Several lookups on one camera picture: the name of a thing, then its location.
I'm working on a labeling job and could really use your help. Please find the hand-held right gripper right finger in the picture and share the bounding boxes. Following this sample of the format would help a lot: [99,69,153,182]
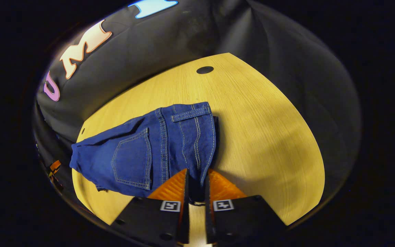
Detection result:
[204,168,288,246]

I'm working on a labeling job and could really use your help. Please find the blue denim jeans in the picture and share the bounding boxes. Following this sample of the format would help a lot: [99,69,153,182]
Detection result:
[69,101,219,203]

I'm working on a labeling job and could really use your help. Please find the black backdrop cloth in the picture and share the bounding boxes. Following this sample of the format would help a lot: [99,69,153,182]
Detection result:
[32,0,362,213]

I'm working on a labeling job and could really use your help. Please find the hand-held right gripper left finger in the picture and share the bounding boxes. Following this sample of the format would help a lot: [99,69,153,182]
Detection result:
[109,167,191,246]

